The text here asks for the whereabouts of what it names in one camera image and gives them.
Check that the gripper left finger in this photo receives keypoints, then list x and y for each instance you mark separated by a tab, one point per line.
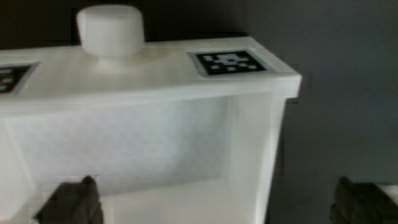
74	205

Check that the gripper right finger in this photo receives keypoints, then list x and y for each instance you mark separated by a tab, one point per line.
363	205

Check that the white drawer box front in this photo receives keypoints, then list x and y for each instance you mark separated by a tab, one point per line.
150	113

